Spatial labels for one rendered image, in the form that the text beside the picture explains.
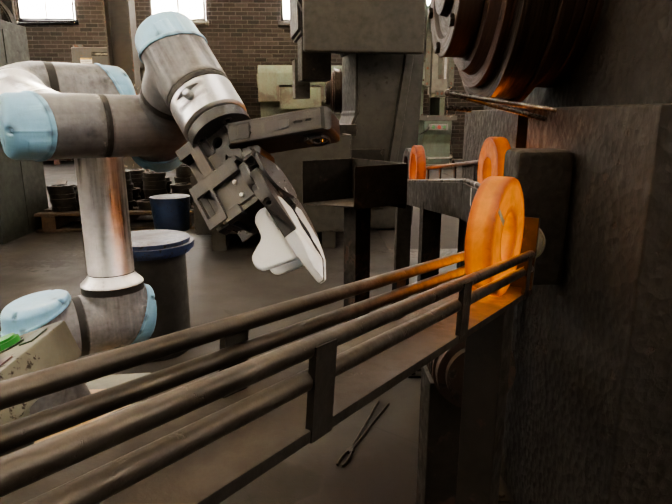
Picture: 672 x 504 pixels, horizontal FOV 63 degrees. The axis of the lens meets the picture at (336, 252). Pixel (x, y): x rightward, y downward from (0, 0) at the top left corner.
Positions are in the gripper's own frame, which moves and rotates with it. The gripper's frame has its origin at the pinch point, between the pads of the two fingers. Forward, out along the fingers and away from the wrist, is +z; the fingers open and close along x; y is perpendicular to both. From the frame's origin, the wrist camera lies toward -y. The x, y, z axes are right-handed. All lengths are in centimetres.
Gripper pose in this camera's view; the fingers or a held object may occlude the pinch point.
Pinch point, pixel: (321, 266)
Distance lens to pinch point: 54.1
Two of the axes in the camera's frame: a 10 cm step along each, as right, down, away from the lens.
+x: -3.2, -1.5, -9.3
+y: -8.1, 5.6, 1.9
